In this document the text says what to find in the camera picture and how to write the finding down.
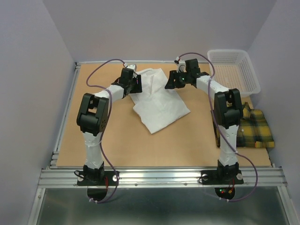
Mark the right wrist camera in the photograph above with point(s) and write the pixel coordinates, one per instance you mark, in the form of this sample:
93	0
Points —
181	65

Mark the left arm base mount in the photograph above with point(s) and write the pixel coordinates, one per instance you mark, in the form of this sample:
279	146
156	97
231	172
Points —
108	179

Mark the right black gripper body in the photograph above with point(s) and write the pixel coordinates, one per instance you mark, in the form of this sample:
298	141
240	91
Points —
181	78

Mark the white plastic basket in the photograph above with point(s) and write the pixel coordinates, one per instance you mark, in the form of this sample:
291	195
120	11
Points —
234	69

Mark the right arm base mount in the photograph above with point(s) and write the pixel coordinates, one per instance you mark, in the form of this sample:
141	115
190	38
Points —
213	177

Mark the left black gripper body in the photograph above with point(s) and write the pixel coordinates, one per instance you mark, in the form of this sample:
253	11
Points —
129	83

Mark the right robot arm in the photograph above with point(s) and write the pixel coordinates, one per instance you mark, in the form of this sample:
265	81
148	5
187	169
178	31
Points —
226	110

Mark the white long sleeve shirt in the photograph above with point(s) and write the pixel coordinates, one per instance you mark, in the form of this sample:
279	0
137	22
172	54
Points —
156	106

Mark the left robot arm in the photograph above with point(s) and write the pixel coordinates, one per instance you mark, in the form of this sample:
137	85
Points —
92	119

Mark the yellow plaid folded shirt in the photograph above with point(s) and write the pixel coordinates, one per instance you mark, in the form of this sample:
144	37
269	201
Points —
253	130

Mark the aluminium front rail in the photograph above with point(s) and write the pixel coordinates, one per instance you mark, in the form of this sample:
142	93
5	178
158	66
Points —
160	177

